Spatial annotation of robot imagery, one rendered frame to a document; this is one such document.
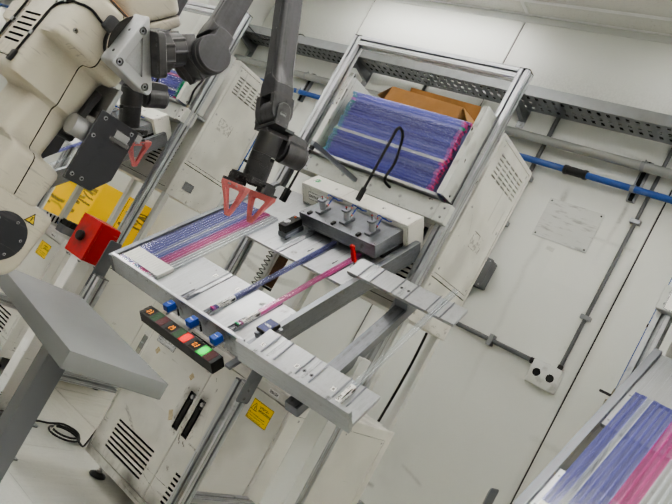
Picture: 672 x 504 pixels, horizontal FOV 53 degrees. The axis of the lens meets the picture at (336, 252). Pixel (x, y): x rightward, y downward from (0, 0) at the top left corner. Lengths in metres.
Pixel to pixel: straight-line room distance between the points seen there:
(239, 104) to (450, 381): 1.76
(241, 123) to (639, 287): 2.06
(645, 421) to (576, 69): 2.75
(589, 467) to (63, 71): 1.33
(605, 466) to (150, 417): 1.47
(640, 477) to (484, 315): 2.20
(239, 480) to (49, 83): 1.23
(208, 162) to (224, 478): 1.70
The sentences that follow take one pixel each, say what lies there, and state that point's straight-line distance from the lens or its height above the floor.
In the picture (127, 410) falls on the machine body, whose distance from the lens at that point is 2.50.
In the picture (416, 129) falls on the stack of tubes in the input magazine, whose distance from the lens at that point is 2.34.
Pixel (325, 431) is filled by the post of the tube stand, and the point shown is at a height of 0.64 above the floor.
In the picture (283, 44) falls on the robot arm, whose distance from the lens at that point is 1.60.
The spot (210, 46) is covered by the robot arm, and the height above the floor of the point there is 1.26.
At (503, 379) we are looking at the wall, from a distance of 3.54.
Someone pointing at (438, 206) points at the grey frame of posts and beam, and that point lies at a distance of 2.20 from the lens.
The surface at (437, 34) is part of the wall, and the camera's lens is 4.65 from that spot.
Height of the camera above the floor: 0.92
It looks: 4 degrees up
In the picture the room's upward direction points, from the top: 29 degrees clockwise
